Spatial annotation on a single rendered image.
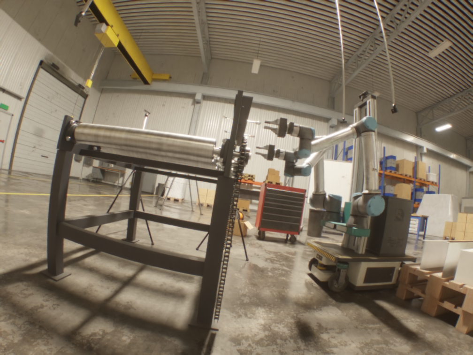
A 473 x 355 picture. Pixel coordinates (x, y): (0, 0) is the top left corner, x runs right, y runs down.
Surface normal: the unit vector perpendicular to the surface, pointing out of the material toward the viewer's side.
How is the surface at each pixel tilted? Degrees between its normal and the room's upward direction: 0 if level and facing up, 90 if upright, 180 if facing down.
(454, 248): 90
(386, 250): 90
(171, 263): 90
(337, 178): 90
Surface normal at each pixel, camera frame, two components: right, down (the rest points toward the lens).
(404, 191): 0.04, -0.07
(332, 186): -0.38, -0.14
